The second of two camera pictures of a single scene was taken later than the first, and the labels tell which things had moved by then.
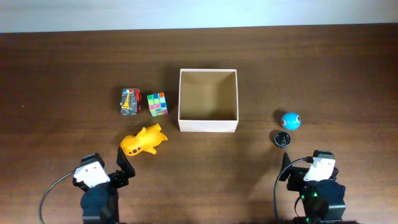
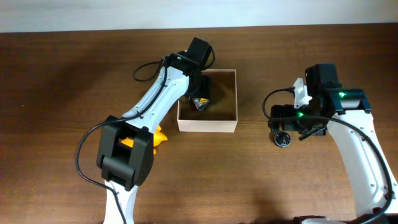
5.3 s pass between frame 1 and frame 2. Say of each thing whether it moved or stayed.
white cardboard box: stayed
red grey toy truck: moved
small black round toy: stayed
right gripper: moved
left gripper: moved
